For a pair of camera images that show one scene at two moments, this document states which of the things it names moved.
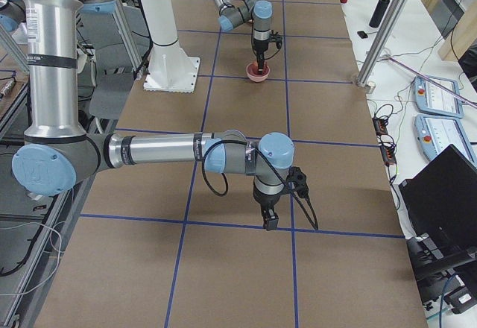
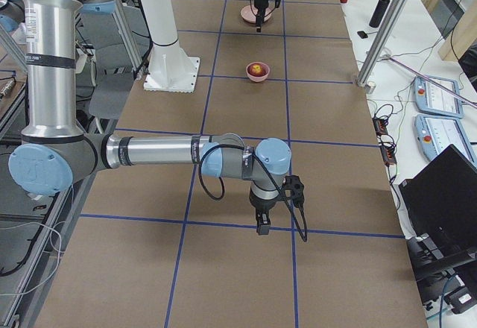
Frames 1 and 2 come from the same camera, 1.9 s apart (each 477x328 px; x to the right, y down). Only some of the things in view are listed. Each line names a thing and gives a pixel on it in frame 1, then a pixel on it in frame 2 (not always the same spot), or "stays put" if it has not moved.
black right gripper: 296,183 to 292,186
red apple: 253,68 stays put
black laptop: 441,200 stays put
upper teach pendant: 431,99 stays put
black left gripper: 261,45 to 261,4
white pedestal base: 170,68 stays put
